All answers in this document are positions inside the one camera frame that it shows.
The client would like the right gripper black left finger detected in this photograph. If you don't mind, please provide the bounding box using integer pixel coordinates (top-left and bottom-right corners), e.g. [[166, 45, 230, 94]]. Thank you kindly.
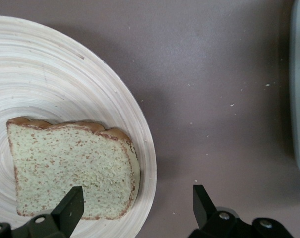
[[0, 186, 85, 238]]

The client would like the brown table cover mat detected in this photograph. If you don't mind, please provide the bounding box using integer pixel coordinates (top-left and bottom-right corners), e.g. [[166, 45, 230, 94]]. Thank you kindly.
[[0, 0, 300, 238]]

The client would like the brown bread slice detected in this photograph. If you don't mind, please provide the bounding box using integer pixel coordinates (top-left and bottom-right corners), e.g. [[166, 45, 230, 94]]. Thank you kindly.
[[6, 116, 141, 221]]

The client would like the round wooden plate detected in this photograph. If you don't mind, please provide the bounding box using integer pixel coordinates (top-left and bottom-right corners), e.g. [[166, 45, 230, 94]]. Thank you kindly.
[[0, 15, 157, 238]]

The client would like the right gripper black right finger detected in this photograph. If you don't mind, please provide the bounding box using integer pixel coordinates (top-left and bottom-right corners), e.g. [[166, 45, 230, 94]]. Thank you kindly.
[[186, 184, 293, 238]]

